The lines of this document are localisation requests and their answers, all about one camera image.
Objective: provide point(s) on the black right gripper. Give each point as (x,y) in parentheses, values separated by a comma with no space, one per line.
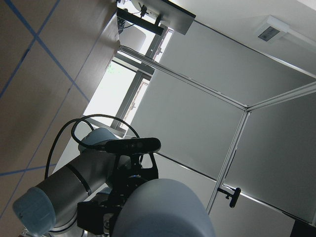
(99,218)

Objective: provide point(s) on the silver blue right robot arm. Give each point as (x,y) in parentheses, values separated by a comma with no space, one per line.
(104,159)

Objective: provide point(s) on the ceiling light fixture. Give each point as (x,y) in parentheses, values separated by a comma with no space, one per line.
(272,29)

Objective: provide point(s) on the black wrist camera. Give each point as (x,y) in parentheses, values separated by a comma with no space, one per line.
(133,146)

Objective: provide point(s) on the black overhead camera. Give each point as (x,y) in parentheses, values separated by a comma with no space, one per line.
(234,197)

